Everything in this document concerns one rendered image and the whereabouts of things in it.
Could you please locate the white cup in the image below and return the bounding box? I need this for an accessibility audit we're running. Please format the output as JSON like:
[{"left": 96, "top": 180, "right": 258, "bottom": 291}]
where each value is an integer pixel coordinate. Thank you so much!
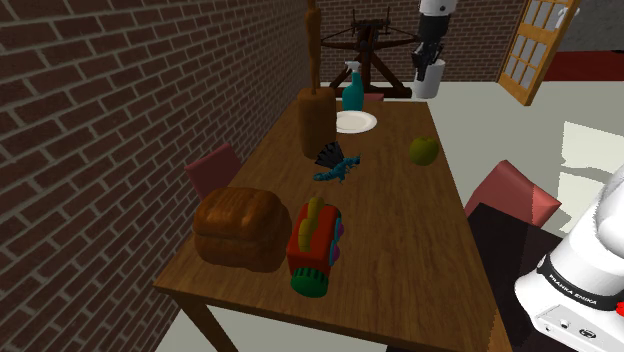
[{"left": 413, "top": 57, "right": 446, "bottom": 100}]

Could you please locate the teal spray bottle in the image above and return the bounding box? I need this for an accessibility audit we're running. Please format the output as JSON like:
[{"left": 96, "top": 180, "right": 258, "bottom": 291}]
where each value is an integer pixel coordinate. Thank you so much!
[{"left": 341, "top": 60, "right": 366, "bottom": 113}]

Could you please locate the wooden framed glass door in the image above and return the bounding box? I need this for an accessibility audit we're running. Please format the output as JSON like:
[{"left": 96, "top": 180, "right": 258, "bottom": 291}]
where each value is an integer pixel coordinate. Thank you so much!
[{"left": 496, "top": 0, "right": 584, "bottom": 107}]

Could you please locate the white plate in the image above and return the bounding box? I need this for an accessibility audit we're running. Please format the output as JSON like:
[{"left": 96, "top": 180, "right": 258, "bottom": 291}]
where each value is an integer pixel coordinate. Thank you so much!
[{"left": 335, "top": 109, "right": 379, "bottom": 135}]

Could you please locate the green apple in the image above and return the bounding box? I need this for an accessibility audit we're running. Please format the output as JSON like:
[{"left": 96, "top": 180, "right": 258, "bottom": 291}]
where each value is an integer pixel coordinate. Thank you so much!
[{"left": 408, "top": 135, "right": 440, "bottom": 167}]

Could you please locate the tall brown wooden grinder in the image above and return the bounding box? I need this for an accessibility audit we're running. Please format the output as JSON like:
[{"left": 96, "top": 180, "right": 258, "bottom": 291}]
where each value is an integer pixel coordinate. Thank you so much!
[{"left": 296, "top": 0, "right": 339, "bottom": 161}]

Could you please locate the blue peacock figure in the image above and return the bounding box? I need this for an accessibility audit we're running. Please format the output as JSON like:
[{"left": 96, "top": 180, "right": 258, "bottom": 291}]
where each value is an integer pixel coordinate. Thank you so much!
[{"left": 312, "top": 141, "right": 362, "bottom": 184}]

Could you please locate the brown wooden table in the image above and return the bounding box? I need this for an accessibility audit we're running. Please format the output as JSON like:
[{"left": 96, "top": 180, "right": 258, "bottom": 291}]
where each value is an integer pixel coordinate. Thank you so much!
[{"left": 152, "top": 82, "right": 514, "bottom": 352}]

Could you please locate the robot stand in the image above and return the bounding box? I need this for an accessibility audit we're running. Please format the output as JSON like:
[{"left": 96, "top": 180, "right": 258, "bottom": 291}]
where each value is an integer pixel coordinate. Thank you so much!
[{"left": 466, "top": 202, "right": 567, "bottom": 352}]

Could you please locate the red colourful toy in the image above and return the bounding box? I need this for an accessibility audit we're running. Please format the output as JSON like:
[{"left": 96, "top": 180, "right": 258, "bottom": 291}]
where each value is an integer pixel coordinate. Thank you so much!
[{"left": 285, "top": 196, "right": 346, "bottom": 299}]

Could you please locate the brown bread loaf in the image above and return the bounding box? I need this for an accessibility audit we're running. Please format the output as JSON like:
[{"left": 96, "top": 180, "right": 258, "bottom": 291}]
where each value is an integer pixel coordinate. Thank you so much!
[{"left": 191, "top": 186, "right": 293, "bottom": 274}]

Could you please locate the dark wooden frame machine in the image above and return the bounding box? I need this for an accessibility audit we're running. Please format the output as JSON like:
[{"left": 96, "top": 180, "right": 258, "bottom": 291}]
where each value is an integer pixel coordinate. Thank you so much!
[{"left": 319, "top": 6, "right": 423, "bottom": 100}]

